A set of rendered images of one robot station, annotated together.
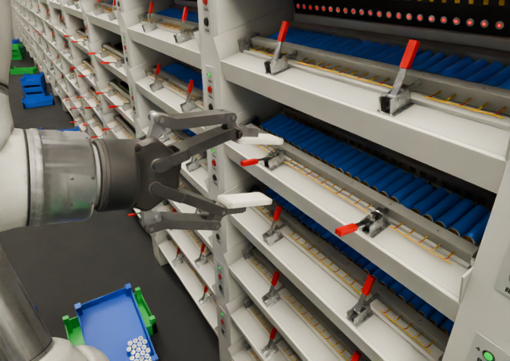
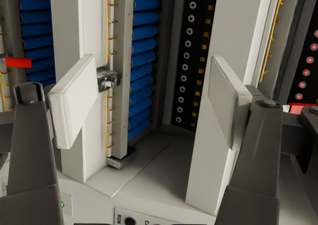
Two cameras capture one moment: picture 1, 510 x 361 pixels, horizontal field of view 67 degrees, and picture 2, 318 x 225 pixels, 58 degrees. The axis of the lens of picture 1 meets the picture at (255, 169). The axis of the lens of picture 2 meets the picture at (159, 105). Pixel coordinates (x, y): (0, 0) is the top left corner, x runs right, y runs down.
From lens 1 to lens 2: 49 cm
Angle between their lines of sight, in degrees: 78
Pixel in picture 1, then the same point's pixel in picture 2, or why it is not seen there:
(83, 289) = not seen: outside the picture
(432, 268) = (93, 147)
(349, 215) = (91, 43)
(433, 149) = (211, 162)
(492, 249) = (143, 206)
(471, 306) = (88, 192)
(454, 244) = (121, 145)
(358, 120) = not seen: hidden behind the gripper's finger
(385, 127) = not seen: hidden behind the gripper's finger
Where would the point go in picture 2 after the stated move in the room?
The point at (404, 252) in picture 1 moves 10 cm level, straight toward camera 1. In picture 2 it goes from (92, 122) to (60, 191)
